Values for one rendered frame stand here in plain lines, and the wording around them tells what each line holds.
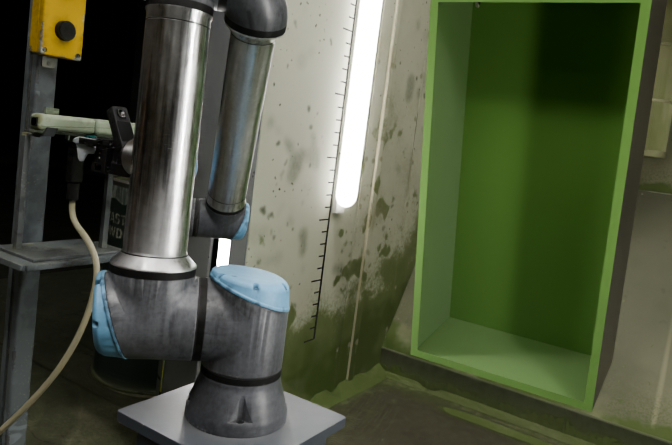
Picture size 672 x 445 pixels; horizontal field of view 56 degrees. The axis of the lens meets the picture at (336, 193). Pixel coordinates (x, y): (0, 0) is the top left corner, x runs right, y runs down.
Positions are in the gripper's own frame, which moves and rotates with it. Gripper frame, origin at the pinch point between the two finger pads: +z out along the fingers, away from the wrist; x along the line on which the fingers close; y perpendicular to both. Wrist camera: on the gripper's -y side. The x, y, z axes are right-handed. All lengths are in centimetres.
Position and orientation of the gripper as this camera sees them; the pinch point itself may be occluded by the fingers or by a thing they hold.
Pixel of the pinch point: (84, 138)
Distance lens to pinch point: 173.1
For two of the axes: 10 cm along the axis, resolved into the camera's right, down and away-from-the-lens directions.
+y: -1.2, 9.9, 0.9
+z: -8.3, -1.5, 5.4
